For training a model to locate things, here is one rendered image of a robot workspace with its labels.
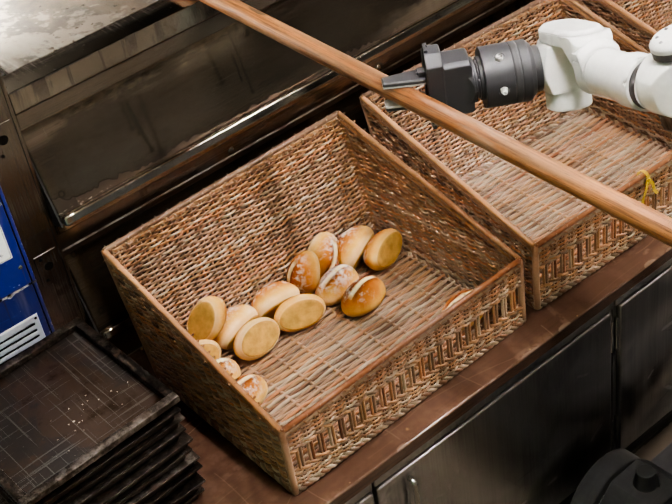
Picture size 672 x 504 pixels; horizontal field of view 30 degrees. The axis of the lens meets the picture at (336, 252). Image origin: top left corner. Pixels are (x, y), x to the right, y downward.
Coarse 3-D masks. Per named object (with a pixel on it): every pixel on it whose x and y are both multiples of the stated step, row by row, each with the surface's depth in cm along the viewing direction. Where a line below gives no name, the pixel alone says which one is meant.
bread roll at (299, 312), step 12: (288, 300) 229; (300, 300) 229; (312, 300) 229; (276, 312) 229; (288, 312) 228; (300, 312) 229; (312, 312) 230; (324, 312) 231; (288, 324) 229; (300, 324) 230; (312, 324) 231
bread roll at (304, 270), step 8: (296, 256) 235; (304, 256) 233; (312, 256) 233; (296, 264) 233; (304, 264) 233; (312, 264) 233; (288, 272) 235; (296, 272) 234; (304, 272) 233; (312, 272) 233; (288, 280) 236; (296, 280) 234; (304, 280) 234; (312, 280) 234; (304, 288) 235; (312, 288) 236
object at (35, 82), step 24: (168, 0) 213; (192, 0) 211; (240, 0) 217; (120, 24) 208; (144, 24) 207; (168, 24) 209; (192, 24) 212; (72, 48) 204; (96, 48) 203; (120, 48) 205; (144, 48) 208; (24, 72) 200; (48, 72) 199; (72, 72) 201; (96, 72) 204; (24, 96) 197; (48, 96) 200
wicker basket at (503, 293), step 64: (320, 128) 238; (256, 192) 232; (320, 192) 240; (384, 192) 241; (128, 256) 218; (256, 256) 235; (448, 256) 235; (512, 256) 218; (320, 320) 233; (384, 320) 231; (448, 320) 210; (512, 320) 224; (192, 384) 215; (320, 384) 221; (384, 384) 206; (256, 448) 205; (320, 448) 202
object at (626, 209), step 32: (224, 0) 203; (288, 32) 192; (352, 64) 182; (384, 96) 178; (416, 96) 173; (448, 128) 169; (480, 128) 165; (512, 160) 161; (544, 160) 158; (576, 192) 154; (608, 192) 151; (640, 224) 147
